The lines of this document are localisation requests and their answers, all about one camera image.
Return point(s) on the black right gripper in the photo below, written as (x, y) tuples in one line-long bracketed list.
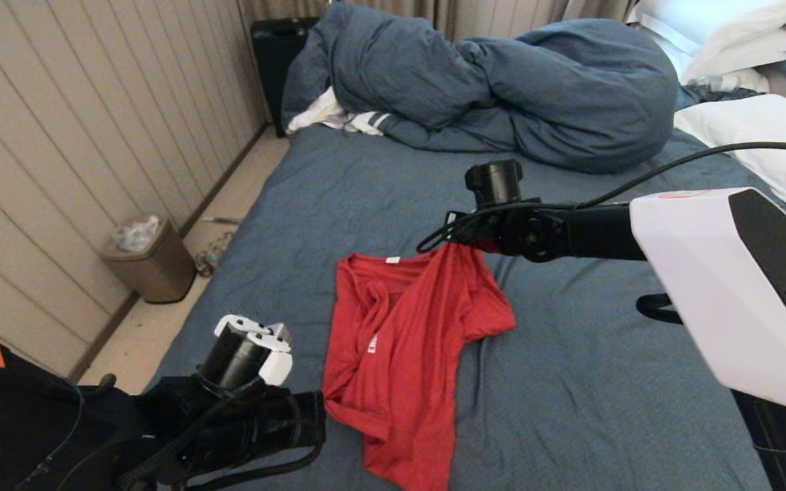
[(482, 228)]

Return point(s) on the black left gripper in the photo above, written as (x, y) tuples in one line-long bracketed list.
[(263, 426)]

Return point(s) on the red T-shirt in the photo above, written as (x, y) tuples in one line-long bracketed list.
[(406, 354)]

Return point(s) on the crumpled blue-grey duvet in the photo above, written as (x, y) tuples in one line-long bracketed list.
[(570, 95)]

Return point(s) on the pair of slippers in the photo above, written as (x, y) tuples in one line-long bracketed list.
[(212, 256)]

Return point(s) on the brown trash bin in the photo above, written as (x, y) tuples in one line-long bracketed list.
[(157, 273)]

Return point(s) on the blue-grey bed sheet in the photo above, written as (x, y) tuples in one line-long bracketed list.
[(604, 375)]

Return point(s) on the white striped garment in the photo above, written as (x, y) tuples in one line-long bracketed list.
[(318, 116)]

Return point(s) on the clear plastic bin bag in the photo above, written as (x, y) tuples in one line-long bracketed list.
[(137, 235)]

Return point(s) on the black suitcase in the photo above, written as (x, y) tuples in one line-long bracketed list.
[(273, 65)]

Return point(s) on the clear plastic bottle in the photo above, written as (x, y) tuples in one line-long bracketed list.
[(714, 84)]

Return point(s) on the large white pillow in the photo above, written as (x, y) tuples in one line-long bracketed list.
[(768, 129)]

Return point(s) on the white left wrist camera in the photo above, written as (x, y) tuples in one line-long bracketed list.
[(282, 333)]

